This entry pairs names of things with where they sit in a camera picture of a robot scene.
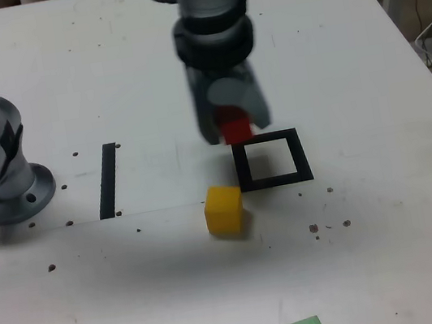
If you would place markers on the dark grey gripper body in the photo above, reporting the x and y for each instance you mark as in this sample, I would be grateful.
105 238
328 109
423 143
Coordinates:
222 71

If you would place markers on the black tape strip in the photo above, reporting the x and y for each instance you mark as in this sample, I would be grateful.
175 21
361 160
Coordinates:
107 179

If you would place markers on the black tape square outline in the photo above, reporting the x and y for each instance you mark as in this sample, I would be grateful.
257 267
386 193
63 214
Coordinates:
301 156

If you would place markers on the yellow cube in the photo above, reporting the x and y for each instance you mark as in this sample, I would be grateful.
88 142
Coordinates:
224 212

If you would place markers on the red cube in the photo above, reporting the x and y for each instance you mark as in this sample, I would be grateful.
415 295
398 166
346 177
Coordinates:
235 128

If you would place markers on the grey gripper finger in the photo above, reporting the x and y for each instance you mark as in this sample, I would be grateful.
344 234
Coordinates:
258 102
204 114

